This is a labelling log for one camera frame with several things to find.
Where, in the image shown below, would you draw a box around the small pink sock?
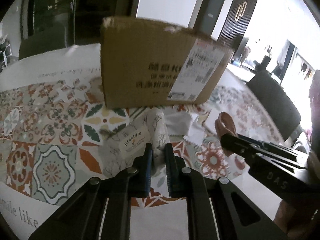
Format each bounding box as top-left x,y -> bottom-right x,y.
214,112 -> 237,157

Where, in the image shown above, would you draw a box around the dark green chair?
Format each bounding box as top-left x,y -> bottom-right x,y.
246,70 -> 302,143
18,33 -> 68,61

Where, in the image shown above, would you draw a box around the person's right hand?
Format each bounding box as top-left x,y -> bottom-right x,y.
275,199 -> 320,239

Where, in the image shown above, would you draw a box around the shelf with plush toys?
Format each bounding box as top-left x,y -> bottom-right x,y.
0,35 -> 13,68

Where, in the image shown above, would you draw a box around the brown cardboard box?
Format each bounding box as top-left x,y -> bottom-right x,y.
100,16 -> 235,109

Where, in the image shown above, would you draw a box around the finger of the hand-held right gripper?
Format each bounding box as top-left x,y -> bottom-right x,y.
236,133 -> 308,155
220,132 -> 267,165

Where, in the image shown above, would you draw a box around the white sock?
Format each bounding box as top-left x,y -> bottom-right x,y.
203,109 -> 223,133
165,112 -> 208,144

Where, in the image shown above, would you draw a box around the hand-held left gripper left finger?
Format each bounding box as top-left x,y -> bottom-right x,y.
28,143 -> 153,240

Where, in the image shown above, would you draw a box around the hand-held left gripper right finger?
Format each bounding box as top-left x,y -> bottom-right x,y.
164,143 -> 288,240

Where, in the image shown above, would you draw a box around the dark narrow door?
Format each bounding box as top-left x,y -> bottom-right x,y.
193,0 -> 229,40

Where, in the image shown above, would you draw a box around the patterned tablecloth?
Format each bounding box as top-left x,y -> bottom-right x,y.
0,43 -> 288,240

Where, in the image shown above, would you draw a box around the person's right forearm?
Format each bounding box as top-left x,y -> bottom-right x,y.
308,79 -> 320,155

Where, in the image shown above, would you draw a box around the dark slatted wall panel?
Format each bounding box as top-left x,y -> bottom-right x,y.
217,0 -> 258,54

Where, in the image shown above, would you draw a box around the grey patterned cloth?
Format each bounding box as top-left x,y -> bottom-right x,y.
102,107 -> 167,178

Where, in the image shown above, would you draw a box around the dark glass sliding doors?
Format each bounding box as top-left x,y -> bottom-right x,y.
19,0 -> 145,48

